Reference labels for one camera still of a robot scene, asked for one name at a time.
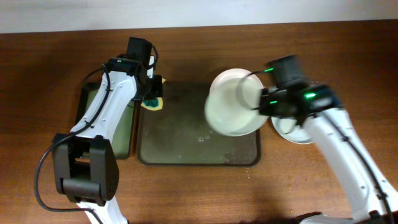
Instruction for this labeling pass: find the green and yellow sponge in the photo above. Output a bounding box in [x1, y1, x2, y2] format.
[141, 78, 165, 111]

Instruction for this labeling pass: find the light grey plate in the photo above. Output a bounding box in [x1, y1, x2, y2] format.
[271, 117, 313, 144]

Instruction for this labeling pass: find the pink rimmed white plate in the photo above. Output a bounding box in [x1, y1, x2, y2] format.
[209, 68, 263, 96]

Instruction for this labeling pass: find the white plate yellow stain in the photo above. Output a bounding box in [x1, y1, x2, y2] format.
[204, 78, 269, 137]

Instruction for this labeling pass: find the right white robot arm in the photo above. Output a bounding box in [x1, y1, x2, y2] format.
[258, 84, 397, 223]

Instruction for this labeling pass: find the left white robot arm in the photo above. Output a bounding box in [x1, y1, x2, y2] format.
[51, 55, 163, 223]

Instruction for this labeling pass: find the large dark brown tray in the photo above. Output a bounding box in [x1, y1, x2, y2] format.
[136, 82, 261, 167]

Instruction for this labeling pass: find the small green tray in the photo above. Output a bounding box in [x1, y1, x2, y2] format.
[75, 82, 134, 159]

